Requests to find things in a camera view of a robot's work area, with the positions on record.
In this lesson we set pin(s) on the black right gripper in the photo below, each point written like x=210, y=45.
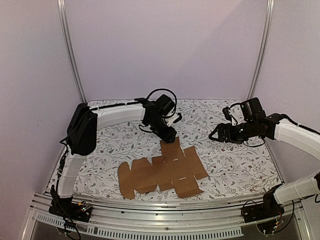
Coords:
x=227, y=132

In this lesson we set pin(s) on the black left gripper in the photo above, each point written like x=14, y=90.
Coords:
x=167, y=136

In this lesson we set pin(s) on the brown cardboard box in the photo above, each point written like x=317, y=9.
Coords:
x=175, y=168

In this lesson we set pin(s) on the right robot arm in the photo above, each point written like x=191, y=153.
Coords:
x=293, y=142

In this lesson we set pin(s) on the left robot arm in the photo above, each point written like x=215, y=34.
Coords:
x=81, y=137

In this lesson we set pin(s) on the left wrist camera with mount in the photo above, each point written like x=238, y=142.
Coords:
x=174, y=119

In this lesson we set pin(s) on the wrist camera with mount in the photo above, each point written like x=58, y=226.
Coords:
x=228, y=116
x=174, y=119

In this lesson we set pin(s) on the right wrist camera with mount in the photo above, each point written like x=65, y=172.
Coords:
x=228, y=116

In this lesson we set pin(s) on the aluminium front rail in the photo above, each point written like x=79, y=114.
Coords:
x=118, y=219

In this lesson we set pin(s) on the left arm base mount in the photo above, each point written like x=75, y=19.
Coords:
x=65, y=208

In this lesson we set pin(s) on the right aluminium frame post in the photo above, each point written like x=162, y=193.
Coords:
x=262, y=49

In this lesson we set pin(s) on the aluminium frame post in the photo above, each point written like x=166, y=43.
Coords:
x=262, y=49
x=62, y=10

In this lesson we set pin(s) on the left aluminium frame post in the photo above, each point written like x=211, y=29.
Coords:
x=62, y=10

